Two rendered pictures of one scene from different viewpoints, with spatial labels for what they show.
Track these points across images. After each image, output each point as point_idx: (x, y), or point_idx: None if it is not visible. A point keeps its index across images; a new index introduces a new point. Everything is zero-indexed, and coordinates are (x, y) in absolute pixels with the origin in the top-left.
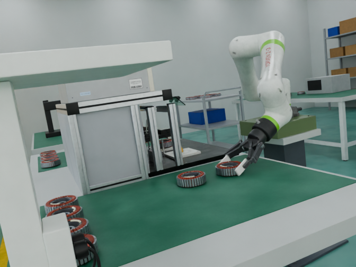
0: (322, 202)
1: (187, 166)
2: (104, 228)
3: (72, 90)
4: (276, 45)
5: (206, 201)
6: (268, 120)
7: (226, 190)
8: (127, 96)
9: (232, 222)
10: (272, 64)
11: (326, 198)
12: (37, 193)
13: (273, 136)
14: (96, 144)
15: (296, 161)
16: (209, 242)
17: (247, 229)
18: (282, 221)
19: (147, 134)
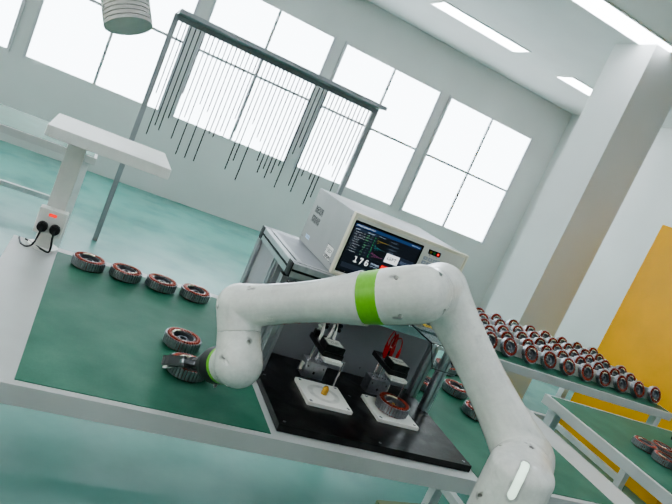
0: (10, 335)
1: None
2: (122, 286)
3: (305, 228)
4: (354, 275)
5: (112, 321)
6: (215, 347)
7: (124, 338)
8: (277, 245)
9: (47, 301)
10: (284, 283)
11: (13, 340)
12: None
13: (205, 376)
14: (252, 278)
15: None
16: (32, 284)
17: (26, 297)
18: (12, 307)
19: (315, 329)
